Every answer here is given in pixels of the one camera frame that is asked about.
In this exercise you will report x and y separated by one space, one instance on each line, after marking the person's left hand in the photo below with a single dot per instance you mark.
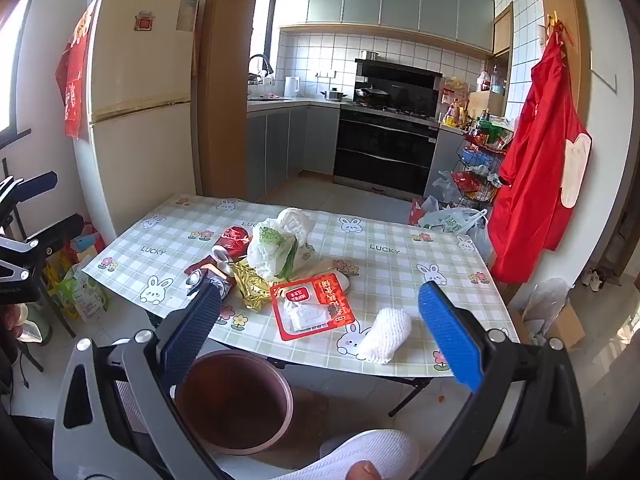
15 322

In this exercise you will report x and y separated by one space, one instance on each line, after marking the small steel pot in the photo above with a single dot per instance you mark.
370 55

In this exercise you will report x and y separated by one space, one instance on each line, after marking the grey lower kitchen cabinets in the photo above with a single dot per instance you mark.
280 150

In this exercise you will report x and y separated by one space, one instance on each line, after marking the red apron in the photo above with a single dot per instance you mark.
535 160

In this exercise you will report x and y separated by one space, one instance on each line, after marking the gold foil wrapper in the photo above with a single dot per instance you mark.
252 287

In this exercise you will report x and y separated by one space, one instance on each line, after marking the white foam fruit net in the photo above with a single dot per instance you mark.
385 335

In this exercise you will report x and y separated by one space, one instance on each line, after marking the white green plastic bag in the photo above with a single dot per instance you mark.
272 245

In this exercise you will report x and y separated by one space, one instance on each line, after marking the grey upper kitchen cabinets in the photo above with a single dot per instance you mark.
385 5

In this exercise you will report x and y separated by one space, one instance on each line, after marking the black folding table legs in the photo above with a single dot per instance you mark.
400 395

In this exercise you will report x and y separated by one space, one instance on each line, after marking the brown round trash bin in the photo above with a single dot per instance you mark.
232 405

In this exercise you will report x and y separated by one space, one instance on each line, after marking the red hanging banner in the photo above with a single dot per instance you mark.
75 85

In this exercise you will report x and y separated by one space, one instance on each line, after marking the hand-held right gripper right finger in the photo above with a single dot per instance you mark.
450 340

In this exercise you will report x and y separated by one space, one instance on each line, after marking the white kettle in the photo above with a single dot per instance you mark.
292 87

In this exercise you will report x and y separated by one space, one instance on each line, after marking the black range hood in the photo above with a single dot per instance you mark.
397 75

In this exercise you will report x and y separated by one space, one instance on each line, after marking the person's right hand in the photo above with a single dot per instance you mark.
365 472

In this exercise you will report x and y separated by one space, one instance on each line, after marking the black wok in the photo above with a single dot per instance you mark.
372 93

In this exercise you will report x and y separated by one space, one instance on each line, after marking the red fridge magnet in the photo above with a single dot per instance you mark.
144 20

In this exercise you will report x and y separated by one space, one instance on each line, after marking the white green-print shopping bag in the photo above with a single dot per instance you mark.
450 221

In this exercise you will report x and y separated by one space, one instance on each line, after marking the translucent plastic bag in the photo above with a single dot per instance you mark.
547 300

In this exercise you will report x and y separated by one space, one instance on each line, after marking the pair of shoes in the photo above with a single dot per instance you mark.
594 279

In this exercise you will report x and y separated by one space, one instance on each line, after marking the brown cardboard box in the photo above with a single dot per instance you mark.
485 104

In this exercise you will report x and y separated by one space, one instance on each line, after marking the pale paper note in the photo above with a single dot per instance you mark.
187 14

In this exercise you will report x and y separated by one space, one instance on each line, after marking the person's white trouser leg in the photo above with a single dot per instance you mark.
360 447

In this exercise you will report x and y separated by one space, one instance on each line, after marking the wooden door frame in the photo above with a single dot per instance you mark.
225 85

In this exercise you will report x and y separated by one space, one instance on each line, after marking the cream two-door fridge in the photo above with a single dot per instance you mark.
140 160

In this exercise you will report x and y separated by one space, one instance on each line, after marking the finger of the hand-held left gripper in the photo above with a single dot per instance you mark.
37 183
57 232

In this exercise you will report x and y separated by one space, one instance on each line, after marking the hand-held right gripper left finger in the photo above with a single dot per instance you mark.
192 330

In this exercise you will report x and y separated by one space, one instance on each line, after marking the black stove oven unit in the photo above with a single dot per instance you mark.
385 150

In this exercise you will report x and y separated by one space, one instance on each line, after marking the grey kitchen cabinets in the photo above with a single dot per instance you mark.
280 150
385 5

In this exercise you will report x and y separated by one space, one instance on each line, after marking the red food tray package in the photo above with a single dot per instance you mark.
312 310

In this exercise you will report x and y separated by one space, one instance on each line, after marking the group of condiment bottles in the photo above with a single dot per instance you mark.
455 115

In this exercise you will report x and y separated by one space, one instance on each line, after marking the steel pot with lid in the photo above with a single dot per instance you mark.
333 95

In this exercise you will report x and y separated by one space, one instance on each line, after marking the open cardboard box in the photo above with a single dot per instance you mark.
565 327

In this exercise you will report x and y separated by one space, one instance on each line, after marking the green white snack bag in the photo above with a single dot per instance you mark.
85 292

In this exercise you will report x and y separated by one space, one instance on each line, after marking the kitchen faucet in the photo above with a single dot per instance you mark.
261 65

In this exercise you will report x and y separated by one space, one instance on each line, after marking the clear crumpled plastic bag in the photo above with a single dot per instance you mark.
447 187

